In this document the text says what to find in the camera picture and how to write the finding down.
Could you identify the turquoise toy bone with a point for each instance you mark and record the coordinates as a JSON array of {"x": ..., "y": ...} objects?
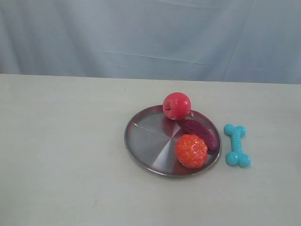
[{"x": 236, "y": 156}]

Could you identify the round steel plate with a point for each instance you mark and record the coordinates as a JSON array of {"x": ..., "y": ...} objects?
[{"x": 150, "y": 139}]

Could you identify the red toy apple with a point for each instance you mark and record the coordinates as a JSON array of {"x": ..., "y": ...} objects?
[{"x": 176, "y": 106}]

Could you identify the purple toy pickle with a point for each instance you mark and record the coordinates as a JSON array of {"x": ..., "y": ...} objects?
[{"x": 194, "y": 127}]

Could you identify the orange toy raspberry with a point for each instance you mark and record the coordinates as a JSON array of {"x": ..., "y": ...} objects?
[{"x": 191, "y": 151}]

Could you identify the white backdrop cloth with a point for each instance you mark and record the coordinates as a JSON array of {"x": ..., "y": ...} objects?
[{"x": 201, "y": 40}]

